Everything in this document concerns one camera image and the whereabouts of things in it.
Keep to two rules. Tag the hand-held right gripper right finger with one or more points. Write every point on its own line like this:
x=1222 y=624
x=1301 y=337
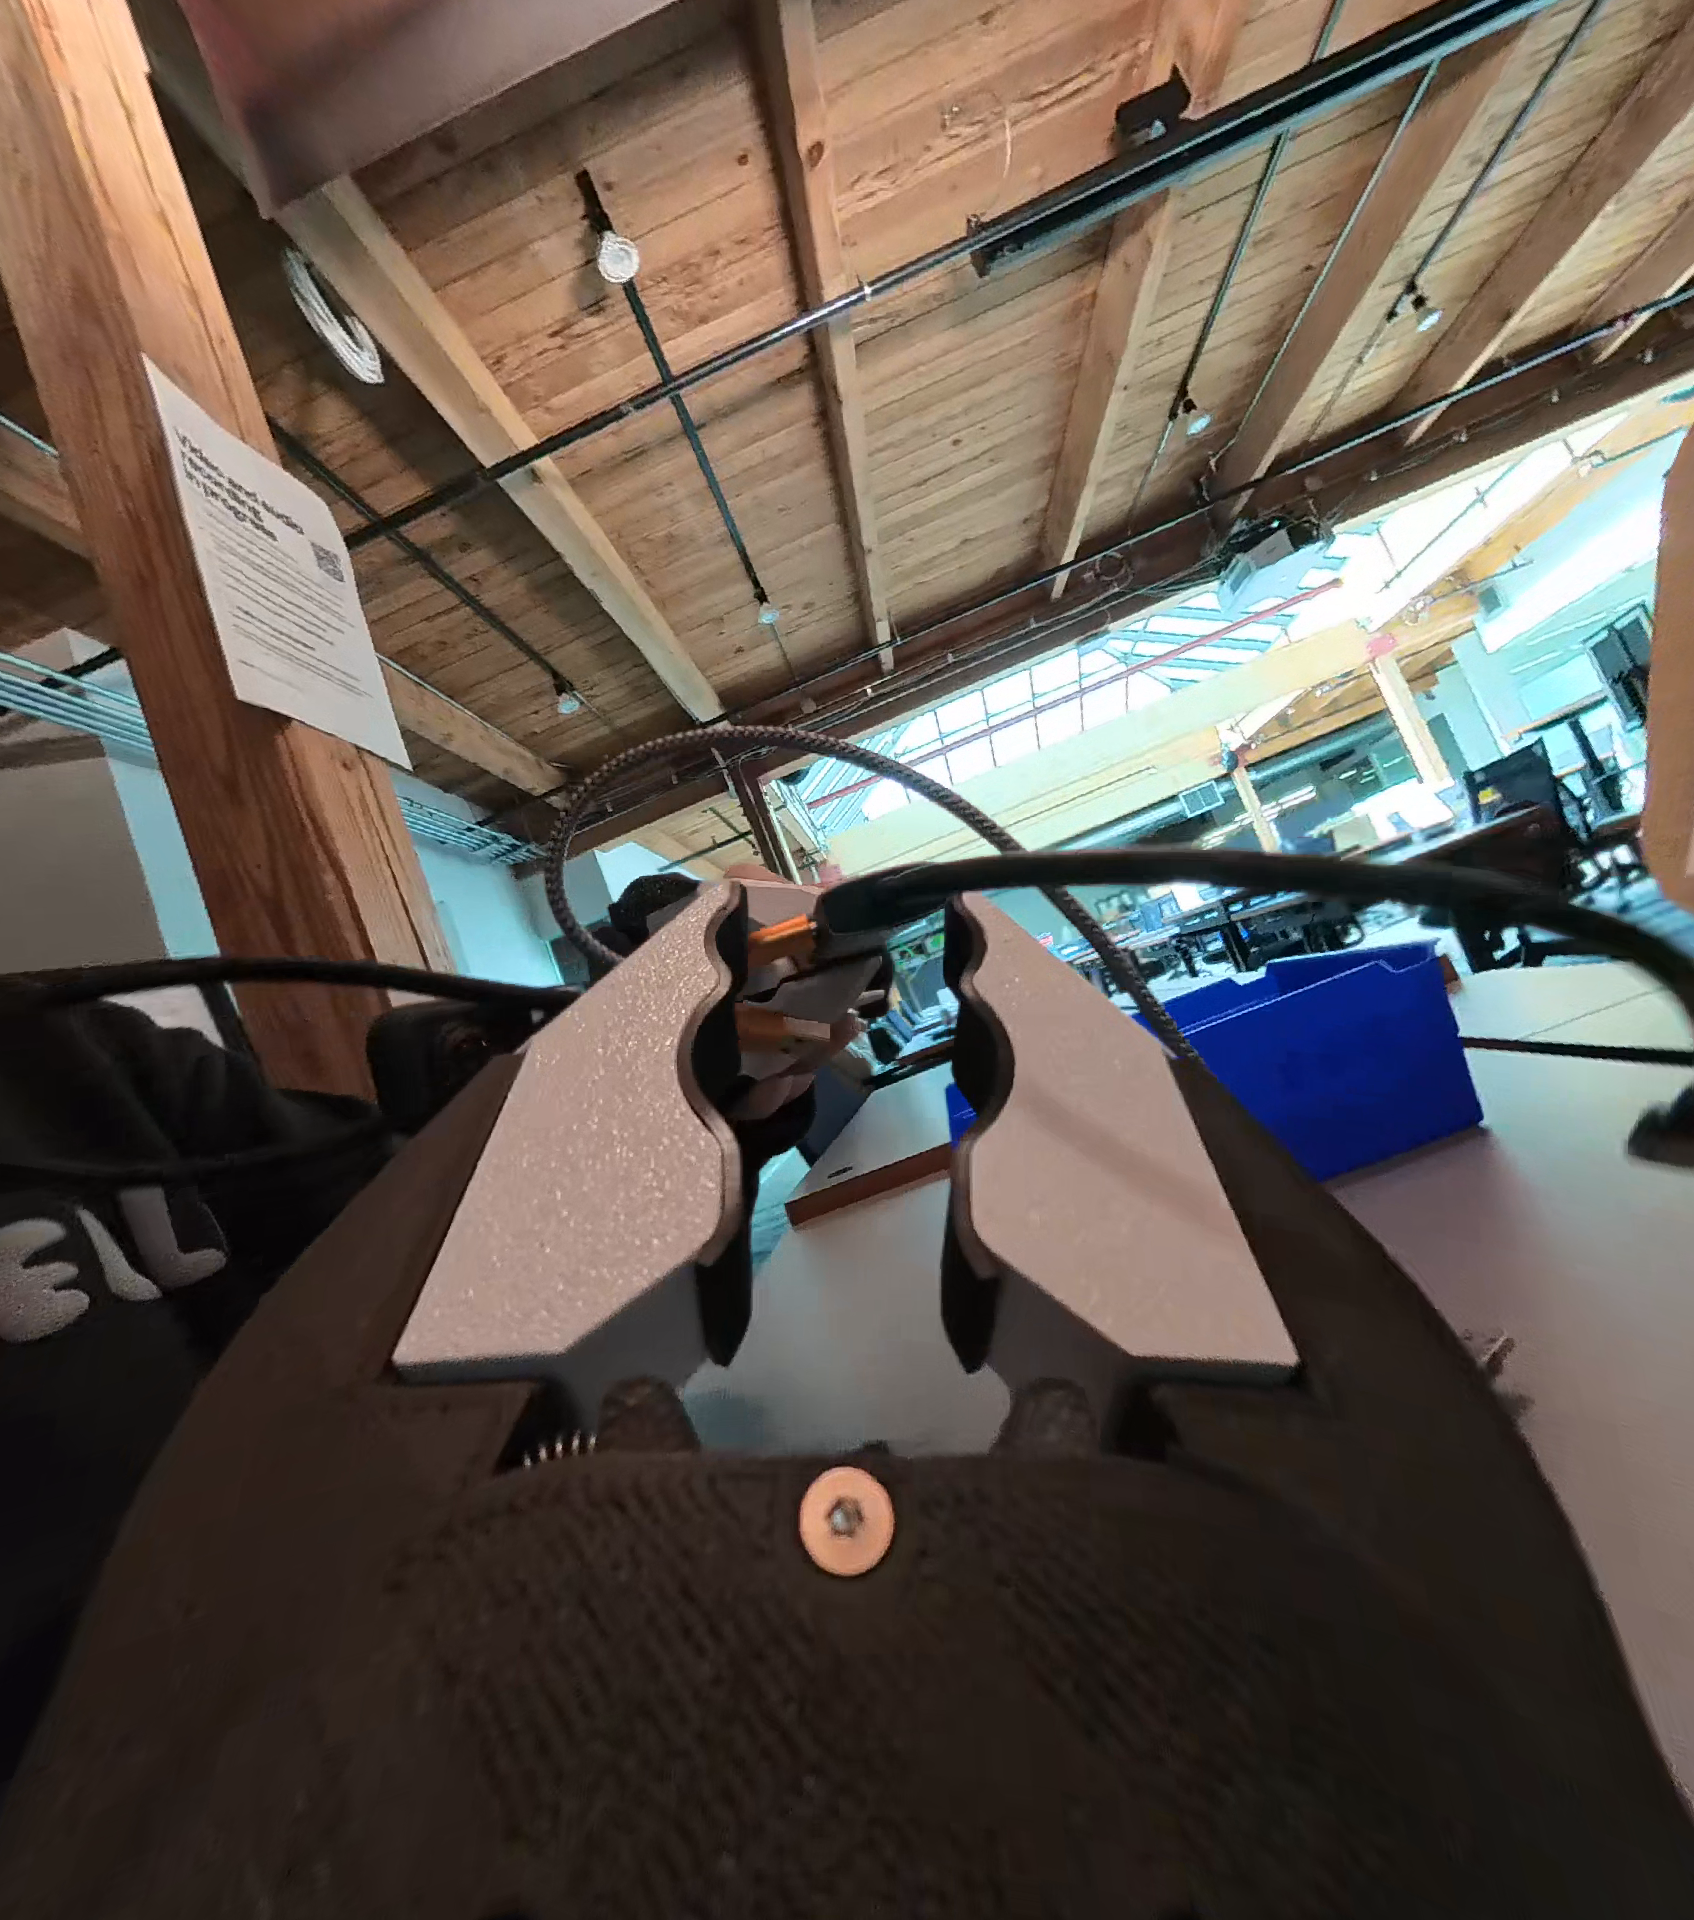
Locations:
x=1102 y=1184

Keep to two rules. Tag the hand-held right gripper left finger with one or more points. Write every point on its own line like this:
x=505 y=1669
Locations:
x=593 y=1184

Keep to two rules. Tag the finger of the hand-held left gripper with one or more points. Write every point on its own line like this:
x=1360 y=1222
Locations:
x=840 y=998

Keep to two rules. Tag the long grey usb hub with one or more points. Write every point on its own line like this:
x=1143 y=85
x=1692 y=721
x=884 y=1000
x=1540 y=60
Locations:
x=863 y=919

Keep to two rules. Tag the blue plastic bin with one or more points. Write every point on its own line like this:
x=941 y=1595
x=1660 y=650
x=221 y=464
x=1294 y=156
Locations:
x=1326 y=1050

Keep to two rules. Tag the person's black hoodie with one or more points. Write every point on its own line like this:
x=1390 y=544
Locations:
x=67 y=1351

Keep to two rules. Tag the white paper notice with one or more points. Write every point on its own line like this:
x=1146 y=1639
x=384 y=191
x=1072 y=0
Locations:
x=276 y=570

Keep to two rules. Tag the black office chair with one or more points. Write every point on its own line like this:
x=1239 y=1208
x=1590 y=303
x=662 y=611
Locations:
x=1523 y=811

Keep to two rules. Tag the ceiling projector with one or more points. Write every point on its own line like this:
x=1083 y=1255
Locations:
x=1274 y=563

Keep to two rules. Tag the wooden post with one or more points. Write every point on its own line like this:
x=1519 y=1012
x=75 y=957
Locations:
x=113 y=450

